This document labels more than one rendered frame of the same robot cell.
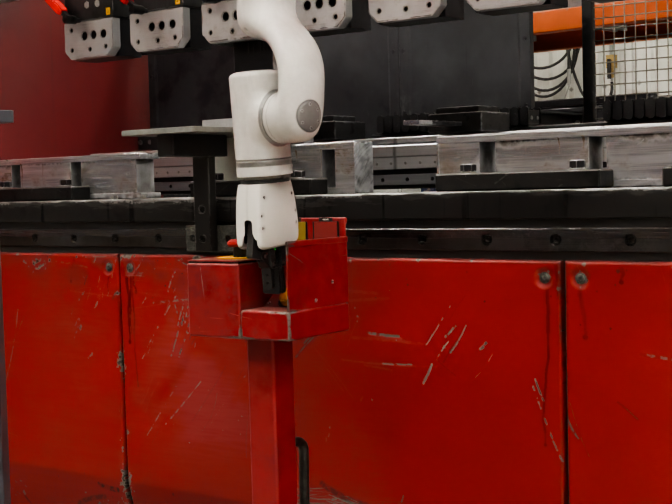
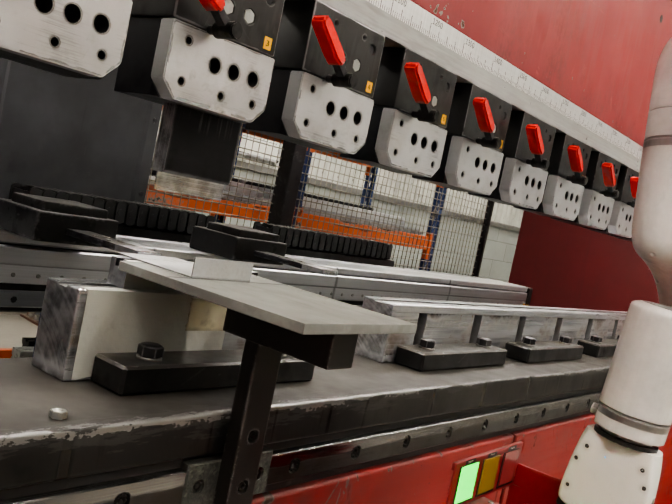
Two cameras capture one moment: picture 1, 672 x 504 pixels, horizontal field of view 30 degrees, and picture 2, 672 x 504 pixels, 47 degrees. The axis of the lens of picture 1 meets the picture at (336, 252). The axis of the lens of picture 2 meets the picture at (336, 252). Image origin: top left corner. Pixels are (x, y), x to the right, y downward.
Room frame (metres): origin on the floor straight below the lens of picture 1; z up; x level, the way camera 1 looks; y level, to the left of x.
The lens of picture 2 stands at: (2.26, 1.03, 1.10)
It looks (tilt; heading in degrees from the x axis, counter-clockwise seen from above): 3 degrees down; 271
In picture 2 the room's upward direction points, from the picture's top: 12 degrees clockwise
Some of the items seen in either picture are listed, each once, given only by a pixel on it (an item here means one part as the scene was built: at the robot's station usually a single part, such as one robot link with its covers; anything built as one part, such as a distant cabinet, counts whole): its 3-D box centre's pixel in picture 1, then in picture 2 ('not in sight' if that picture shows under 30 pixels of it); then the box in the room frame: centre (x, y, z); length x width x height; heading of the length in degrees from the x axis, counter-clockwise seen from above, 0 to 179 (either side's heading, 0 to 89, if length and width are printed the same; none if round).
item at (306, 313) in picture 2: (207, 132); (265, 296); (2.34, 0.23, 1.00); 0.26 x 0.18 x 0.01; 143
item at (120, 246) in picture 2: (305, 128); (88, 228); (2.59, 0.06, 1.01); 0.26 x 0.12 x 0.05; 143
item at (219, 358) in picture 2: (256, 187); (216, 368); (2.39, 0.15, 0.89); 0.30 x 0.05 x 0.03; 53
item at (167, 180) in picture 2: (256, 65); (196, 154); (2.46, 0.14, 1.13); 0.10 x 0.02 x 0.10; 53
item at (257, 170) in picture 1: (265, 168); (628, 423); (1.89, 0.10, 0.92); 0.09 x 0.08 x 0.03; 145
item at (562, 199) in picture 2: not in sight; (553, 176); (1.87, -0.63, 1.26); 0.15 x 0.09 x 0.17; 53
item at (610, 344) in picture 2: not in sight; (607, 347); (1.57, -0.95, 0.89); 0.30 x 0.05 x 0.03; 53
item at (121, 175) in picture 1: (70, 178); not in sight; (2.79, 0.58, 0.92); 0.50 x 0.06 x 0.10; 53
